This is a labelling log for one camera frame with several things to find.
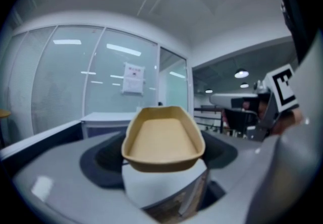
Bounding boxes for white printed notice sheet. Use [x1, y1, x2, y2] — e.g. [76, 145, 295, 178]
[122, 78, 145, 96]

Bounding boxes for round wooden table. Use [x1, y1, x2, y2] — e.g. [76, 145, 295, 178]
[0, 109, 12, 148]

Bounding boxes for person's right forearm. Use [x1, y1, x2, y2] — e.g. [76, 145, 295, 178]
[272, 110, 306, 136]

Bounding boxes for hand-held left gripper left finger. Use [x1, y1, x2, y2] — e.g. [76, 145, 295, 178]
[12, 131, 163, 224]

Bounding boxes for white sign with camera icon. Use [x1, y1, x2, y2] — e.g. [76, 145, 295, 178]
[124, 63, 146, 80]

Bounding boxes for person's black shirt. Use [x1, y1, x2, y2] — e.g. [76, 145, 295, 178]
[271, 0, 323, 65]

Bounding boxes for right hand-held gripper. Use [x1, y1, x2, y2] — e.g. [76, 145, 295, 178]
[210, 64, 301, 141]

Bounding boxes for frosted glass door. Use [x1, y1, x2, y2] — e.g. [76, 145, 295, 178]
[159, 47, 189, 113]

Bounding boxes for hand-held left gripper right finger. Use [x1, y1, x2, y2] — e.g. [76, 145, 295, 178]
[191, 130, 281, 224]

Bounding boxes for black railing with wooden handrail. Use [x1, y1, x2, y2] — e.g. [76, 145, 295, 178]
[193, 106, 229, 133]

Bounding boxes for yellow rectangular tray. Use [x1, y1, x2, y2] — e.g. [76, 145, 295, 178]
[121, 105, 206, 173]

